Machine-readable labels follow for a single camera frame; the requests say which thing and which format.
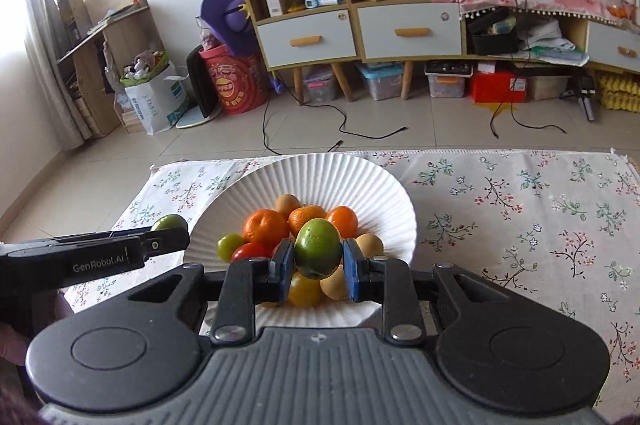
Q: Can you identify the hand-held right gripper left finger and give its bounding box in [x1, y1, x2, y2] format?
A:
[127, 238, 296, 346]

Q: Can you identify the light curtain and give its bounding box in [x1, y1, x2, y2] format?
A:
[0, 0, 71, 150]

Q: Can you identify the large mandarin orange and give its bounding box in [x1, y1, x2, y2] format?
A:
[242, 208, 291, 251]

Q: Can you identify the blue lid storage box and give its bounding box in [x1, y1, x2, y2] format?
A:
[356, 62, 405, 102]

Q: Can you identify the floral tablecloth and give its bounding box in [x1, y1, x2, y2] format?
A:
[65, 149, 640, 425]

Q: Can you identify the small mandarin orange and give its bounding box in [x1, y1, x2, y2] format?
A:
[326, 206, 360, 240]

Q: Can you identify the grey cabinet drawer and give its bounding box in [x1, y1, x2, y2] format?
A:
[357, 2, 462, 60]
[256, 11, 357, 68]

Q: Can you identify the green spotted jujube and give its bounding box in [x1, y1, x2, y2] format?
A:
[150, 214, 190, 236]

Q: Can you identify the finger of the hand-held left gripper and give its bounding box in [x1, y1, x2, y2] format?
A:
[141, 227, 192, 264]
[0, 228, 153, 252]

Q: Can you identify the black floor cable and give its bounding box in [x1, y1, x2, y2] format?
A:
[490, 100, 568, 138]
[262, 100, 408, 156]

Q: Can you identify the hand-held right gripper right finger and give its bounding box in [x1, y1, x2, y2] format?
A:
[342, 238, 511, 341]

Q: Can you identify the wooden drawer cabinet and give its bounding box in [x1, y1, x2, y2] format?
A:
[227, 0, 463, 106]

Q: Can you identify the purple hat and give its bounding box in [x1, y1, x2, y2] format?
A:
[197, 0, 261, 56]

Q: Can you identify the round green tomato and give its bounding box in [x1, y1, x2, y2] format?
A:
[216, 233, 247, 262]

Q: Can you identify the black panel on round base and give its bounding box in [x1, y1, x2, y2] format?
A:
[176, 46, 223, 128]

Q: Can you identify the yellow tomato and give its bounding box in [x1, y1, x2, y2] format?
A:
[287, 272, 325, 308]

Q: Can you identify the oval green jujube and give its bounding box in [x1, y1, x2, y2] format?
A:
[294, 218, 345, 280]

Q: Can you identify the white ribbed plate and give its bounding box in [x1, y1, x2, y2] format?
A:
[182, 154, 417, 331]

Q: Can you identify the red carton box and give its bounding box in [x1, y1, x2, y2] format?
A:
[469, 70, 528, 103]

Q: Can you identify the wooden bookshelf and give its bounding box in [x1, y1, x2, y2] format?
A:
[55, 0, 166, 150]

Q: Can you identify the small clear storage box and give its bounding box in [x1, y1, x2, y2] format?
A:
[302, 65, 337, 103]

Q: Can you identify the white paper bag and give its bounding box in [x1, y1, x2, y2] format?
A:
[120, 62, 193, 134]

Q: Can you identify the red snack bucket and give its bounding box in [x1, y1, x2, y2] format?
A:
[198, 44, 268, 114]

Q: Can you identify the yellow egg tray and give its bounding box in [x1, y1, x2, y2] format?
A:
[597, 72, 640, 112]

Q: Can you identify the large red tomato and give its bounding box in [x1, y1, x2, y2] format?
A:
[231, 241, 273, 262]

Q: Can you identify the black lid storage box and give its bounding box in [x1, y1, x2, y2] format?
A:
[425, 61, 473, 98]

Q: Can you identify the low wooden cabinet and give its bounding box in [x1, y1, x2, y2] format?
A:
[462, 0, 640, 76]

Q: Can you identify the low cabinet drawer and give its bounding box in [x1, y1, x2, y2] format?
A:
[587, 21, 640, 73]

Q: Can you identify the brown longan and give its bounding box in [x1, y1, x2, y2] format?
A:
[320, 266, 349, 301]
[274, 194, 303, 221]
[355, 232, 385, 258]

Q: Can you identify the person's left hand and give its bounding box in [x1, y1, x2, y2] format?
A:
[0, 292, 76, 366]

